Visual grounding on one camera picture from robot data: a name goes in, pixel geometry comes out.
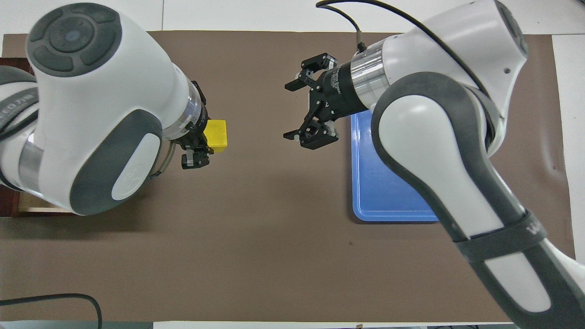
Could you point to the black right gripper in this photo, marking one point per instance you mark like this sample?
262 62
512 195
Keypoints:
338 91

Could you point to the blue plastic tray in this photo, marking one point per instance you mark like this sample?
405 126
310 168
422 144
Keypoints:
365 183

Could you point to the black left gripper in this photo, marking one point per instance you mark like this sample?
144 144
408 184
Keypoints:
194 137

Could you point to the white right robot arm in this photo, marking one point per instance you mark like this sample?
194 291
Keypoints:
434 137

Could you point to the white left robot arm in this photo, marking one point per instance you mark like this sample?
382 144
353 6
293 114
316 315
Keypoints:
105 91

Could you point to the yellow cube block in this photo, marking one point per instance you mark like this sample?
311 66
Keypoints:
217 135

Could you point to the brown table mat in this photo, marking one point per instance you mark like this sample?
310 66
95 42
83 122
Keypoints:
256 237

